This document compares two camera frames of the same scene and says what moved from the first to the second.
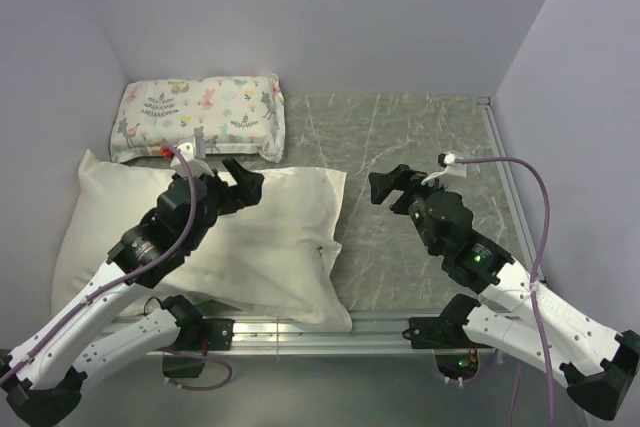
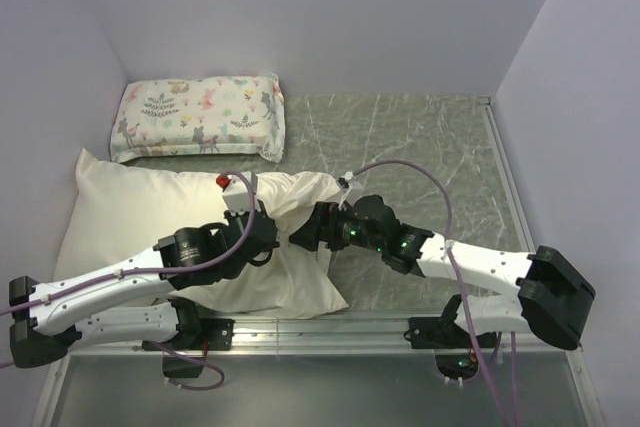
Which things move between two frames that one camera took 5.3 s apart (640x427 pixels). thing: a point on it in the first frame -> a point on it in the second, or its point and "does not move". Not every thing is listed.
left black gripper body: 220,202 -> 234,271
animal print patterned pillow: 237,114 does not move
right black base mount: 456,354 does not move
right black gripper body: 412,201 -> 340,222
